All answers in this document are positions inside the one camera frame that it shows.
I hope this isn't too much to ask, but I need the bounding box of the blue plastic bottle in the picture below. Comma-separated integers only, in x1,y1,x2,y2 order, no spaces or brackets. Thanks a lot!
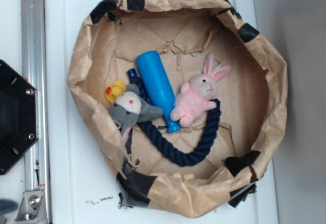
136,51,180,133

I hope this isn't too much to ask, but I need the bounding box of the brown paper bag basket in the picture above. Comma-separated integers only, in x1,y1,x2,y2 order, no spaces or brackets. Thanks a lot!
67,0,288,218

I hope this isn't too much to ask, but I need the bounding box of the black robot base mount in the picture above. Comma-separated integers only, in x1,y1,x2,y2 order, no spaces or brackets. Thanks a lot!
1,60,38,176

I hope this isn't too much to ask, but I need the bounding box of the aluminium extrusion rail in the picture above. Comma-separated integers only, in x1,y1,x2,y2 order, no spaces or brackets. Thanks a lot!
21,0,52,223

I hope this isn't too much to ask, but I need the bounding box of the metal corner bracket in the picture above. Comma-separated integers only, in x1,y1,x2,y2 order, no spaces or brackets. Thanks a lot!
14,190,48,224

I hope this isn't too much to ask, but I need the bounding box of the grey plush mouse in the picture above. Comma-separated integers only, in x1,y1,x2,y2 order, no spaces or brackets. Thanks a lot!
108,84,163,144

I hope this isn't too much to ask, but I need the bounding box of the yellow rubber duck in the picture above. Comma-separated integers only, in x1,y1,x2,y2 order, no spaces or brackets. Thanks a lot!
105,79,126,103

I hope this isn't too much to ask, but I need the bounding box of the pink plush bunny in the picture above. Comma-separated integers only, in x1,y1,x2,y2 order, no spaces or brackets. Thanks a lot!
170,53,231,127

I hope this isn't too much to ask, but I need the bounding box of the navy blue rope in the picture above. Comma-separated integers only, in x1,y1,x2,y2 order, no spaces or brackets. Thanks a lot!
126,68,222,167

